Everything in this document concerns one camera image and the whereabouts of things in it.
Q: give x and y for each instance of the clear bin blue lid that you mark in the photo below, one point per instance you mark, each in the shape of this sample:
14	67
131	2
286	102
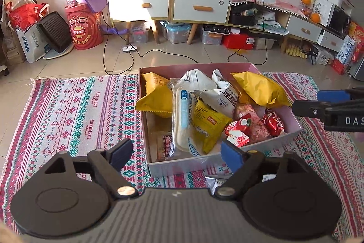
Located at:
176	33

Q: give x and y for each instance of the red plastic bag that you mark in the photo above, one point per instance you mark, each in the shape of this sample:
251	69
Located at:
24	15

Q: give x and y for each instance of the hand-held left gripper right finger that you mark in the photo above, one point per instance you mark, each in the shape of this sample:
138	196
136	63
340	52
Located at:
230	154

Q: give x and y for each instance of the red snack packet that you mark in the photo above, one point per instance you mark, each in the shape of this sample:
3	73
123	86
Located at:
273	122
237	132

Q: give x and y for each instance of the pink snack bar packet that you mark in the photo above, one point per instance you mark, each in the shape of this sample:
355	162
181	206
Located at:
256	122

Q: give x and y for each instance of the pink cardboard box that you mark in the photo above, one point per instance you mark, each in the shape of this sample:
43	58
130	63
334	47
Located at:
199	164

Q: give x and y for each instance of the clear bread packet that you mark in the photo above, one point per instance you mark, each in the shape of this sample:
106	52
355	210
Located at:
183	117

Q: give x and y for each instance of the plain yellow snack packet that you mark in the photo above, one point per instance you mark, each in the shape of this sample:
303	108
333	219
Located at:
258	87

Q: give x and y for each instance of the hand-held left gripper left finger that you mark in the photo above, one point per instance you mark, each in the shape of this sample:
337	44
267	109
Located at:
121	153

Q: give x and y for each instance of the red cardboard box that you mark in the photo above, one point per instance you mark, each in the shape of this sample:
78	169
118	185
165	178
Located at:
237	42

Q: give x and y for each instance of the white cabinet drawer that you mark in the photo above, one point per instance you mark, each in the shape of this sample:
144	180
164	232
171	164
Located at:
128	4
184	8

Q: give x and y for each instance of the yellow packet orange print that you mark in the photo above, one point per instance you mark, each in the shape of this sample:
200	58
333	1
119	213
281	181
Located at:
155	95

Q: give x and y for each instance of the white microwave oven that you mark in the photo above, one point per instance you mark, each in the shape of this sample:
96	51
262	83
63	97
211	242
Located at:
338	21

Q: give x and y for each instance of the white floor router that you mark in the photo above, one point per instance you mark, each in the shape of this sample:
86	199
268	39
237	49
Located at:
130	48

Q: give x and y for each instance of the clear bin black lid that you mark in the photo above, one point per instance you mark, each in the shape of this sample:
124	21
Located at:
212	36

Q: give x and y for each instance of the red snack bucket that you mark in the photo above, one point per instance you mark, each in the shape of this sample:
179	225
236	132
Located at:
85	32

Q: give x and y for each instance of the white shopping bag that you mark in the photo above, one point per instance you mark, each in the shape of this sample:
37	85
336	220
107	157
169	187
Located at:
30	43

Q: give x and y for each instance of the pile of white bags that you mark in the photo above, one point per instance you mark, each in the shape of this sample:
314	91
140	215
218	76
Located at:
270	23

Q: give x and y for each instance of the yellow packet red label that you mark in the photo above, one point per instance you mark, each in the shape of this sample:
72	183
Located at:
210	132

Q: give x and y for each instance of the patterned woven mat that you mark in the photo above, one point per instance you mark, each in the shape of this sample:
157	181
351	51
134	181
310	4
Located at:
71	117

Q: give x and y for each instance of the silver snack packet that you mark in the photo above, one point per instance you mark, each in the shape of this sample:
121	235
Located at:
214	181

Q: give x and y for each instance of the round white base plate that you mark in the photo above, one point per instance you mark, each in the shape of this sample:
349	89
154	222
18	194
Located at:
52	55

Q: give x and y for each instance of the clear storage bin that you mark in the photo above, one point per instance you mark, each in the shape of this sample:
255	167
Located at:
264	43
139	35

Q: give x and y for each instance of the yellow egg tray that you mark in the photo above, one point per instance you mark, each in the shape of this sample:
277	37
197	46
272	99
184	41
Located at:
295	50

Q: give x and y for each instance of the low wooden cabinet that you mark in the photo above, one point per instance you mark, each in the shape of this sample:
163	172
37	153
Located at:
303	29

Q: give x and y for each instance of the purple plastic tool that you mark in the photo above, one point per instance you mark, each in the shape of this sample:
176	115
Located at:
113	31

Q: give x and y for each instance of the white packet black print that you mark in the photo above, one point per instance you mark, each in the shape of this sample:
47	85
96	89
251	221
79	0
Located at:
224	100

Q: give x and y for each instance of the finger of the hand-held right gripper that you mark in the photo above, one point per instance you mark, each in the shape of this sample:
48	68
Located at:
307	109
332	95

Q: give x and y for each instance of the black grille appliance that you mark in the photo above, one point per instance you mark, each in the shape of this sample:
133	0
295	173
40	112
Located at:
55	31

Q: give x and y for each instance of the red white printed box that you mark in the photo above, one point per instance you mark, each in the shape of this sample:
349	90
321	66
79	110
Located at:
344	55

